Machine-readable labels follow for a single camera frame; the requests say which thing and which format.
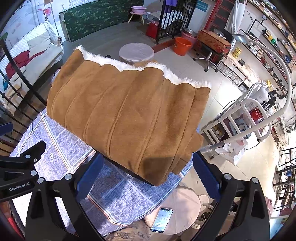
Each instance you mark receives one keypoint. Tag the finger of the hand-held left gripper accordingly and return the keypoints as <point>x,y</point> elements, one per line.
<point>5,130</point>
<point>30,153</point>

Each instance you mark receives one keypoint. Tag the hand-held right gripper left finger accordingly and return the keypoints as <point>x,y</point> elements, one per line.
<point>91,176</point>

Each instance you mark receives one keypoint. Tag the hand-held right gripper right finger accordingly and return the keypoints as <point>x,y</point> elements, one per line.
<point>205,176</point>

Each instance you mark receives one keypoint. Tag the brown suede fur-lined coat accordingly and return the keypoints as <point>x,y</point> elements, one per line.
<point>120,115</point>

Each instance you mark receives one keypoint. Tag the blue plaid bed sheet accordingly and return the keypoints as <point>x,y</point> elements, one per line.
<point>57,143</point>

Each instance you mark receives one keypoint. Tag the white plastic bag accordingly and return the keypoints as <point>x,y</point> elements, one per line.
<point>231,150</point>

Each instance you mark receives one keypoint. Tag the round pink cushioned stool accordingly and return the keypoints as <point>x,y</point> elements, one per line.
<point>182,204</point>

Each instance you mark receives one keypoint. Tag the blue cushion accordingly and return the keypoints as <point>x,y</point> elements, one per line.
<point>4,83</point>

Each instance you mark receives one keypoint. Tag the smartphone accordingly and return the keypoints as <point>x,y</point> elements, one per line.
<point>161,219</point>

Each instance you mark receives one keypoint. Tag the person's floral clothing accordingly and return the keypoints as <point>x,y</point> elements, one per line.
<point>127,231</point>

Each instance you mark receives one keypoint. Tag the red cloth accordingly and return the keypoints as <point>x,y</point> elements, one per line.
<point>20,60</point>

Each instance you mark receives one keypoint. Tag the white metal trolley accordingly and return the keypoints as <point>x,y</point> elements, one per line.
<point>245,106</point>

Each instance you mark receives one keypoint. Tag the black metal rack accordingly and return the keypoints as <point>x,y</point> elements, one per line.
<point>286,166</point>

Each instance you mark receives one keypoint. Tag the white swing sofa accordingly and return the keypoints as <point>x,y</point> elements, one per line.
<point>53,55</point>

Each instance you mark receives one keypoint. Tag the cream sofa pillow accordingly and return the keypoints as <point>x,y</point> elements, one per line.
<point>38,43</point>

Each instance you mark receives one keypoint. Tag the storage shelf with baskets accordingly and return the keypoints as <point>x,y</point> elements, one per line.
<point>233,74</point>

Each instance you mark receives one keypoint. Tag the pink hanging ornament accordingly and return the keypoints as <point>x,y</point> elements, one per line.
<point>45,11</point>

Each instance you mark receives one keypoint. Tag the yellow box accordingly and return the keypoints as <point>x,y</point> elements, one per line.
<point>236,52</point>

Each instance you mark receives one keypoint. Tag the orange bucket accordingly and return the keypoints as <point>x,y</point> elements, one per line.
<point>182,46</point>

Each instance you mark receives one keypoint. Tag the round white covered stool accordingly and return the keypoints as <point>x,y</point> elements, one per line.
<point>136,52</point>

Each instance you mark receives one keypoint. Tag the brown patterned case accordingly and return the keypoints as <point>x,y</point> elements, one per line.
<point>214,41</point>

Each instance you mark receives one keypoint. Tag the pink bucket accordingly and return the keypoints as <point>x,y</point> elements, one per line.
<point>189,38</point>

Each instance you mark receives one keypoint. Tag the green patterned counter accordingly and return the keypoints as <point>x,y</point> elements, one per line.
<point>97,18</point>

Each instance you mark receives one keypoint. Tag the metal basin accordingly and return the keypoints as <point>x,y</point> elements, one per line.
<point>189,30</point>

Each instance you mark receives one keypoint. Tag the red bin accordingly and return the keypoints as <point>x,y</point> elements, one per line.
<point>153,30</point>

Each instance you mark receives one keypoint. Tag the black iron fence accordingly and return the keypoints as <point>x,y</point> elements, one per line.
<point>159,27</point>

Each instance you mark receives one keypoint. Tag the red lattice door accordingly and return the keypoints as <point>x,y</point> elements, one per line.
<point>219,16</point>

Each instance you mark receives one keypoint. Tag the white hanging cloth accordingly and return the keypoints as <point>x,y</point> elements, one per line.
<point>235,14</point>

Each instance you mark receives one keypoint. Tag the small pink stool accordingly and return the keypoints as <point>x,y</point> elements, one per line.
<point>137,15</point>

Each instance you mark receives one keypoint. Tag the pink basin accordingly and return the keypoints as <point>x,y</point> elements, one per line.
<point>138,8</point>

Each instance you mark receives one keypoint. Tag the purple hanging cloth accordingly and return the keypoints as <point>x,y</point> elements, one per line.
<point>171,2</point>

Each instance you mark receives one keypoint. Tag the wall shelves with bottles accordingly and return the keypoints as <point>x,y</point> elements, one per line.
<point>275,34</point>

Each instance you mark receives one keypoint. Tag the round wall gauge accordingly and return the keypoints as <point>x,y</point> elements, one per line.
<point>264,16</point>

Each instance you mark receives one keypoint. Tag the blue wall sign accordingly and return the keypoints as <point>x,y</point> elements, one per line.
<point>201,5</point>

